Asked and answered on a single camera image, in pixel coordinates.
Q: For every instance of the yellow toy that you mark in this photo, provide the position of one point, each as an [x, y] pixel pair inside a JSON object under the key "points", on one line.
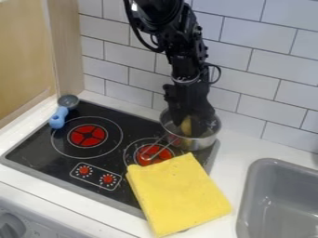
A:
{"points": [[186, 125]]}

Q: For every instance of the silver pot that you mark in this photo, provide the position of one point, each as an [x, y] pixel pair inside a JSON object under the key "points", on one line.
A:
{"points": [[198, 143]]}

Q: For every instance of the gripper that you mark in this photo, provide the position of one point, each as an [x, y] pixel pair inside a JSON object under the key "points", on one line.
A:
{"points": [[190, 93]]}

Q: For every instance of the toy sink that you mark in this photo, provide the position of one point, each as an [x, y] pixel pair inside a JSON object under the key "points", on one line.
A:
{"points": [[281, 201]]}

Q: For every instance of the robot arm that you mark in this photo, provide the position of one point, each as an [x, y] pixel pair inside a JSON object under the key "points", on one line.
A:
{"points": [[178, 34]]}

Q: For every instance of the yellow cloth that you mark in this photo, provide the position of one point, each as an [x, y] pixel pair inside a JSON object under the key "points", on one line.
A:
{"points": [[178, 193]]}

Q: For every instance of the toy stove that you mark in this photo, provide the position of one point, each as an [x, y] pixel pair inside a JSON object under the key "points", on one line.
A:
{"points": [[62, 155]]}

